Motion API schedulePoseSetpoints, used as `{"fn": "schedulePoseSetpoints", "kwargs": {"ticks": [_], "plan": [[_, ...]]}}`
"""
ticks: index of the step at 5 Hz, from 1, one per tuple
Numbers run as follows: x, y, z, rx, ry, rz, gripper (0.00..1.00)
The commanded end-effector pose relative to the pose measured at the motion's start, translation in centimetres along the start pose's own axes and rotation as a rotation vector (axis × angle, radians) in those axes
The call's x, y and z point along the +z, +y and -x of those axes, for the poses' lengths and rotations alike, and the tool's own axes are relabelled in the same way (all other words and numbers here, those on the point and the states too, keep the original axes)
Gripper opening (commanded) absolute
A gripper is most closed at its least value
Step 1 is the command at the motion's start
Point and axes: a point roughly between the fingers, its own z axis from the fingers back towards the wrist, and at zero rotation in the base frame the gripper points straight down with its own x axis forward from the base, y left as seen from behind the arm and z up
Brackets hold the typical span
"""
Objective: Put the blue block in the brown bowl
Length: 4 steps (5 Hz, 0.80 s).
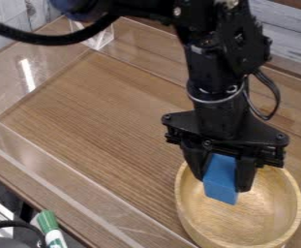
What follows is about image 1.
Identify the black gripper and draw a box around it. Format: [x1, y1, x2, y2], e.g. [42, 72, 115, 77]
[161, 93, 289, 193]

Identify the blue rectangular block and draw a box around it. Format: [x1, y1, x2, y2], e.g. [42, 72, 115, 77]
[201, 154, 237, 205]

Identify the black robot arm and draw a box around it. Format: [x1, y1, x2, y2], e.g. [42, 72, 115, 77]
[0, 0, 289, 193]

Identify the brown wooden bowl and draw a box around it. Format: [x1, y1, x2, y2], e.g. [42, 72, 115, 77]
[174, 165, 301, 248]

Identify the green white marker pen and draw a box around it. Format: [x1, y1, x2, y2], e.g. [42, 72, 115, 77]
[35, 210, 66, 248]

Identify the black cable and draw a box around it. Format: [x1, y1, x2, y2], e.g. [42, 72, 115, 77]
[243, 69, 281, 121]

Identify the clear acrylic tray wall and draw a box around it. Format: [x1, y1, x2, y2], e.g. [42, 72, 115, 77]
[0, 123, 197, 248]

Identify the clear acrylic corner bracket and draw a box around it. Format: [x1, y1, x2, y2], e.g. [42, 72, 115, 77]
[67, 20, 114, 50]

